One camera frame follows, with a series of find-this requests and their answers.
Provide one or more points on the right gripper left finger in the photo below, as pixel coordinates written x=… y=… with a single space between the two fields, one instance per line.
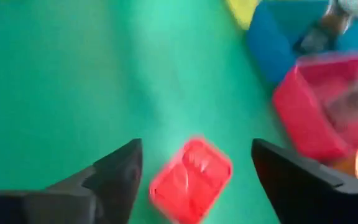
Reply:
x=104 y=186

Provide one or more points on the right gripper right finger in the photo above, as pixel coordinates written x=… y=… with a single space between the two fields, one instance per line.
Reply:
x=306 y=193

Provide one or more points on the white-lidded glass spice jar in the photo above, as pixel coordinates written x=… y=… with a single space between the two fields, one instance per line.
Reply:
x=353 y=102

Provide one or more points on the pink plastic bin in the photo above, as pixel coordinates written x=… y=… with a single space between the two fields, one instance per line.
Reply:
x=303 y=118

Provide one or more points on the green table mat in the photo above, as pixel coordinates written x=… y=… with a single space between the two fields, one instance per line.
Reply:
x=73 y=77

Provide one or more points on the blue plastic bin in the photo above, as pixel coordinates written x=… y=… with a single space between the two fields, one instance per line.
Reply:
x=269 y=46

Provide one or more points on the yellow plastic bin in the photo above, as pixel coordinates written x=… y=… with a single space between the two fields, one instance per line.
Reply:
x=242 y=12

